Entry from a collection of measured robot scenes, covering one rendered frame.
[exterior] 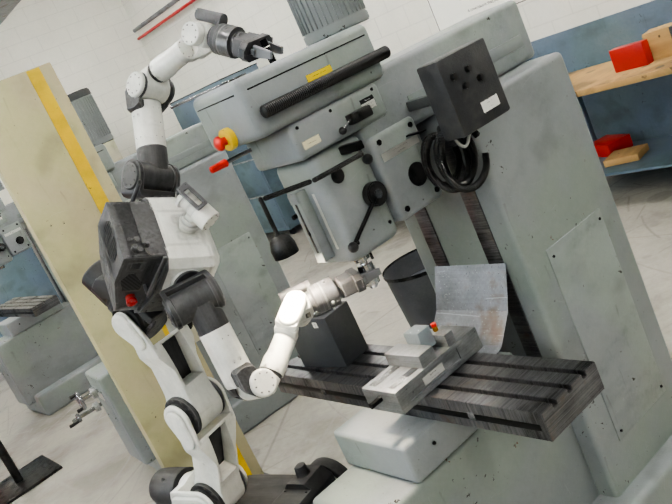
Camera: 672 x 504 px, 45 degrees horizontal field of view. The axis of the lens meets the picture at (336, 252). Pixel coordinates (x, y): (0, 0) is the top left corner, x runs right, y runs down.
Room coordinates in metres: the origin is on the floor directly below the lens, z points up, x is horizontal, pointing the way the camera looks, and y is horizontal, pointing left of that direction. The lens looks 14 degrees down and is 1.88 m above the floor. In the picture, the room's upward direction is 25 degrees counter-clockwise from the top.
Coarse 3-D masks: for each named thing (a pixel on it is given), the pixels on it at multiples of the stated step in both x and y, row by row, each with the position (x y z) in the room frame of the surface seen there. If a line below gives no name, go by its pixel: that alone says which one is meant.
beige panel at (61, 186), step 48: (0, 96) 3.61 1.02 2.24; (48, 96) 3.71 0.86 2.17; (0, 144) 3.56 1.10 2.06; (48, 144) 3.66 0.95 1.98; (48, 192) 3.60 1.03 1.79; (96, 192) 3.70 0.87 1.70; (48, 240) 3.55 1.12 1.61; (96, 240) 3.65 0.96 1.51; (96, 336) 3.54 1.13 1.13; (144, 384) 3.58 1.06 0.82; (144, 432) 3.54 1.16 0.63; (240, 432) 3.75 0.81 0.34
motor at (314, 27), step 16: (288, 0) 2.37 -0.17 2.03; (304, 0) 2.32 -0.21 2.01; (320, 0) 2.30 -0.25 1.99; (336, 0) 2.30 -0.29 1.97; (352, 0) 2.33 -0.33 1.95; (304, 16) 2.34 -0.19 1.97; (320, 16) 2.31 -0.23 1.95; (336, 16) 2.30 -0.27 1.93; (352, 16) 2.31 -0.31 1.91; (368, 16) 2.36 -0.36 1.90; (304, 32) 2.37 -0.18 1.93; (320, 32) 2.31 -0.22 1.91; (336, 32) 2.30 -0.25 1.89
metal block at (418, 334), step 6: (408, 330) 2.19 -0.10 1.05; (414, 330) 2.17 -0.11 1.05; (420, 330) 2.15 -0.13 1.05; (426, 330) 2.16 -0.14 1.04; (408, 336) 2.17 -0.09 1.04; (414, 336) 2.15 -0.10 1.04; (420, 336) 2.14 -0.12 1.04; (426, 336) 2.15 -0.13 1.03; (432, 336) 2.16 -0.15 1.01; (408, 342) 2.18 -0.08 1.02; (414, 342) 2.16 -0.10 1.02; (420, 342) 2.14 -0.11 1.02; (426, 342) 2.15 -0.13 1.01; (432, 342) 2.16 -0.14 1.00
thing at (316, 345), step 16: (320, 320) 2.51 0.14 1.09; (336, 320) 2.52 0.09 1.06; (352, 320) 2.56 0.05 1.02; (304, 336) 2.60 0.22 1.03; (320, 336) 2.54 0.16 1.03; (336, 336) 2.50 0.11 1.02; (352, 336) 2.54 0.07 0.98; (304, 352) 2.63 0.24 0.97; (320, 352) 2.57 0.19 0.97; (336, 352) 2.51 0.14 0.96; (352, 352) 2.52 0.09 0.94
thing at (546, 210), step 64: (512, 128) 2.35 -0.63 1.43; (576, 128) 2.50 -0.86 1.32; (512, 192) 2.30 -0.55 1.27; (576, 192) 2.44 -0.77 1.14; (448, 256) 2.53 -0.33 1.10; (512, 256) 2.30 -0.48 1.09; (576, 256) 2.38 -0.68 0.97; (512, 320) 2.38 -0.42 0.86; (576, 320) 2.33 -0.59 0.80; (640, 320) 2.49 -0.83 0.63; (640, 384) 2.42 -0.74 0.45; (640, 448) 2.37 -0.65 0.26
